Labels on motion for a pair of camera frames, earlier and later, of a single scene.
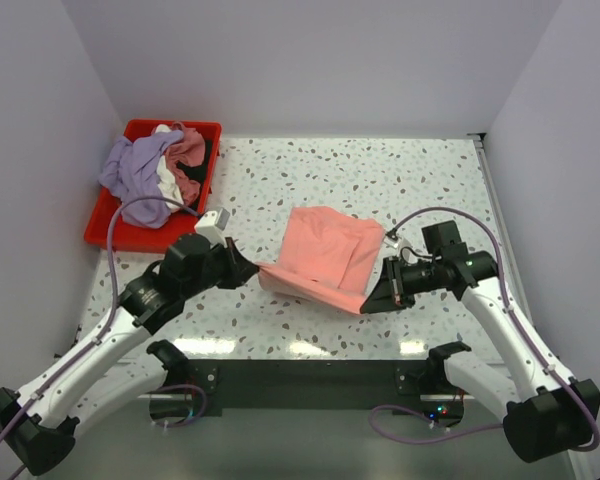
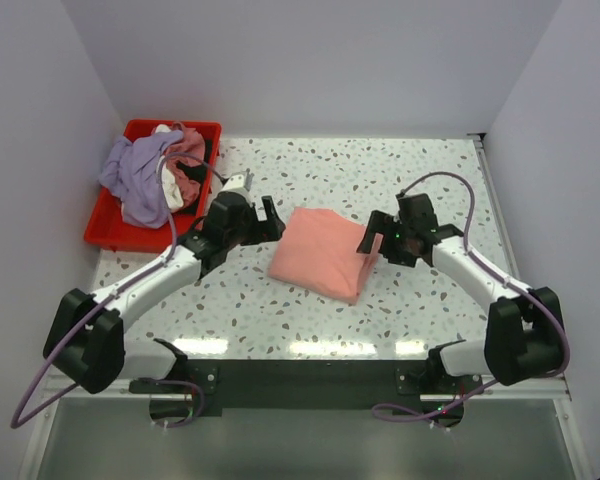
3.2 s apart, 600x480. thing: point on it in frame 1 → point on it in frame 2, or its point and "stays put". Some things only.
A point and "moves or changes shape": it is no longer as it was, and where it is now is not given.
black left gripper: [239, 268] → [268, 230]
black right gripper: [390, 294] → [378, 224]
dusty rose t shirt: [191, 151] stays put
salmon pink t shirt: [328, 258] moves or changes shape
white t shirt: [167, 186] stays put
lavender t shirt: [131, 171] stays put
